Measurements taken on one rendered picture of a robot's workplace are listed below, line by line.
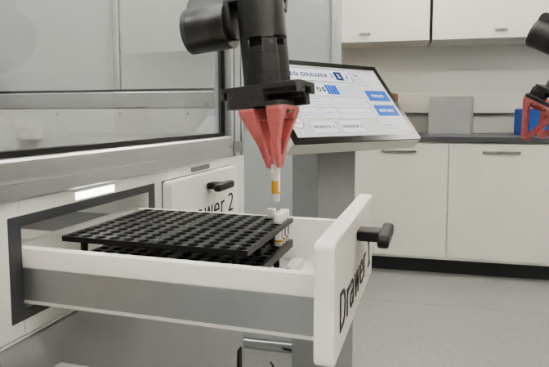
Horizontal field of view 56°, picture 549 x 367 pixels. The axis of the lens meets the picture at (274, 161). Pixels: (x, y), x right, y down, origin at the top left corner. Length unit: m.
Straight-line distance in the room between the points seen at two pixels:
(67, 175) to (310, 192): 0.99
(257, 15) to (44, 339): 0.44
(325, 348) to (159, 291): 0.17
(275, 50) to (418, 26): 3.23
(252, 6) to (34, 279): 0.38
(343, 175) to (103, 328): 1.00
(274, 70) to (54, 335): 0.40
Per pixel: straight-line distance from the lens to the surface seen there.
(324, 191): 1.54
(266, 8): 0.62
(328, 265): 0.44
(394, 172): 3.44
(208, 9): 0.65
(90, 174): 0.69
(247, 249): 0.53
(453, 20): 3.84
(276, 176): 0.63
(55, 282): 0.60
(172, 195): 0.85
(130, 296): 0.55
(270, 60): 0.61
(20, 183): 0.61
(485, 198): 3.50
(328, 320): 0.46
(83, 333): 0.73
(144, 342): 0.86
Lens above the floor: 1.04
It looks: 5 degrees down
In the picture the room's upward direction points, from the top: straight up
